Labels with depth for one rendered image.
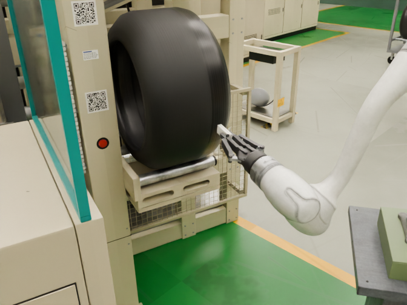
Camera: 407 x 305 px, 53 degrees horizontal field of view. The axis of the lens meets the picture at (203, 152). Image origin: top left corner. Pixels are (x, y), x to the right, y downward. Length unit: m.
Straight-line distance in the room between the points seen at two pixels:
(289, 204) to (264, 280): 1.43
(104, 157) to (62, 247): 0.82
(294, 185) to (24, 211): 0.62
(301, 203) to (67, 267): 0.56
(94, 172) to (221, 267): 1.19
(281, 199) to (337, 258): 1.64
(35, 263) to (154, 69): 0.77
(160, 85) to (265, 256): 1.55
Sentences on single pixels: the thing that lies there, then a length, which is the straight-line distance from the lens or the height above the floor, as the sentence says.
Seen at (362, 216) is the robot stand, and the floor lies 0.65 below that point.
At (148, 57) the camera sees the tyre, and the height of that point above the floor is 1.38.
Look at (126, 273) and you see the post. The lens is 1.89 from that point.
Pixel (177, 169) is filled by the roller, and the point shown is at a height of 0.92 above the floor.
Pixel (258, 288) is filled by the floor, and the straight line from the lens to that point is 2.40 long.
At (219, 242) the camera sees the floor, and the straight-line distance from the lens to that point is 2.67.
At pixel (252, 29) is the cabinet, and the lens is 6.71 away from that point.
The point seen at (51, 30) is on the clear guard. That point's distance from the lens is 0.63.
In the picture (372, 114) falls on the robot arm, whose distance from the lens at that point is 1.16.
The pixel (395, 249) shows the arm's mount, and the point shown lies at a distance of 1.63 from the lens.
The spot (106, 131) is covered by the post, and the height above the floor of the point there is 1.10.
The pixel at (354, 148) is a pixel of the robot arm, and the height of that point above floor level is 1.20.
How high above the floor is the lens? 1.70
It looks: 27 degrees down
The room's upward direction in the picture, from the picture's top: 1 degrees counter-clockwise
